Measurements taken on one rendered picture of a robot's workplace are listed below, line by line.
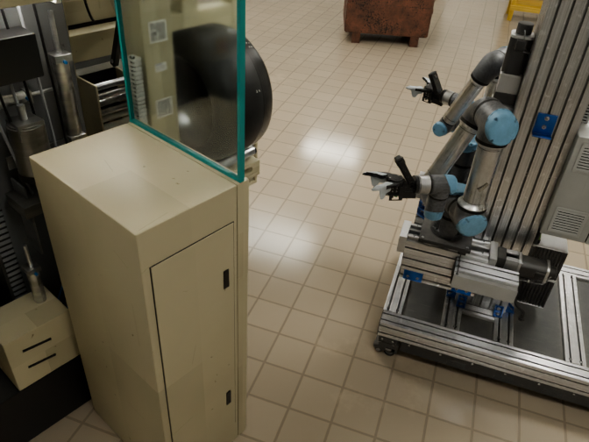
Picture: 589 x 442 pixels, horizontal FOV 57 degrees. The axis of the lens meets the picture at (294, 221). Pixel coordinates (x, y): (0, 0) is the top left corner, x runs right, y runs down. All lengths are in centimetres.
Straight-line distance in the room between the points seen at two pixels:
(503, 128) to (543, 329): 124
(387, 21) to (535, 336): 505
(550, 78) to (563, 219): 60
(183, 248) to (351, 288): 175
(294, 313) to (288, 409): 60
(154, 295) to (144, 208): 25
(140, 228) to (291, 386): 144
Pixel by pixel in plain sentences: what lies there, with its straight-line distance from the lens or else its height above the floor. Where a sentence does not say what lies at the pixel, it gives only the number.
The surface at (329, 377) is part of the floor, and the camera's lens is 270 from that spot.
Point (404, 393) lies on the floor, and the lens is 272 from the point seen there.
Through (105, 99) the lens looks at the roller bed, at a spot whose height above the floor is 112.
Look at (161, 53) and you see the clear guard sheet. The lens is 171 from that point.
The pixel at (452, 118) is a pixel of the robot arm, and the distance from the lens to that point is 281.
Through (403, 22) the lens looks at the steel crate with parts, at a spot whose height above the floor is 30.
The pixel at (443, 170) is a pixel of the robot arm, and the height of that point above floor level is 105.
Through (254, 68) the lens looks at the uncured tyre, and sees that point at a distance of 226.
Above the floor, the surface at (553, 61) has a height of 147.
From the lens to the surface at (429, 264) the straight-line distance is 254.
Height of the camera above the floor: 211
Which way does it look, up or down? 36 degrees down
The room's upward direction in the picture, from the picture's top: 4 degrees clockwise
